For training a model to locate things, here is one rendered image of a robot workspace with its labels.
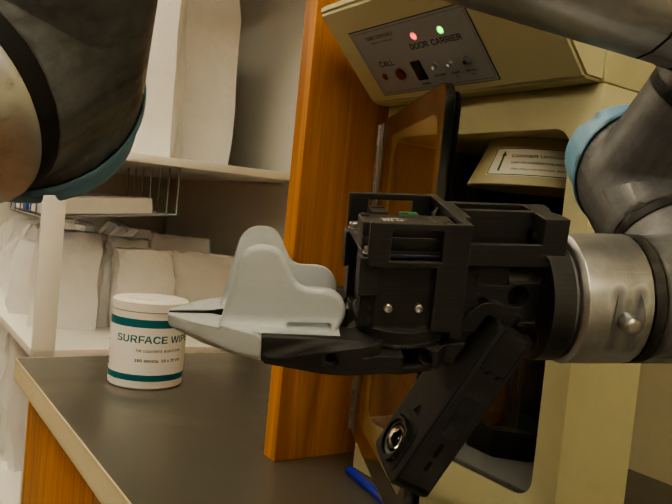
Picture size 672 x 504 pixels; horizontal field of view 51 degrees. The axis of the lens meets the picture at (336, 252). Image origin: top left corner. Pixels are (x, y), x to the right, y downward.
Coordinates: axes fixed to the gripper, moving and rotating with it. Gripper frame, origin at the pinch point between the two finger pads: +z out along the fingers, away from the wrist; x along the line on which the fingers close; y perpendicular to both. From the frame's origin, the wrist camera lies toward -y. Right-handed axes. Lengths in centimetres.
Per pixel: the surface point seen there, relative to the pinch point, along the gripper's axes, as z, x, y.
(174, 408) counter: 6, -66, -42
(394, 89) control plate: -21, -48, 10
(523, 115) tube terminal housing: -31.0, -33.6, 9.2
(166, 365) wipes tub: 9, -77, -40
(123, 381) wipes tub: 16, -76, -43
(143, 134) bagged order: 20, -142, -10
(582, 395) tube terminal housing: -35.1, -20.2, -15.3
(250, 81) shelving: -7, -191, 0
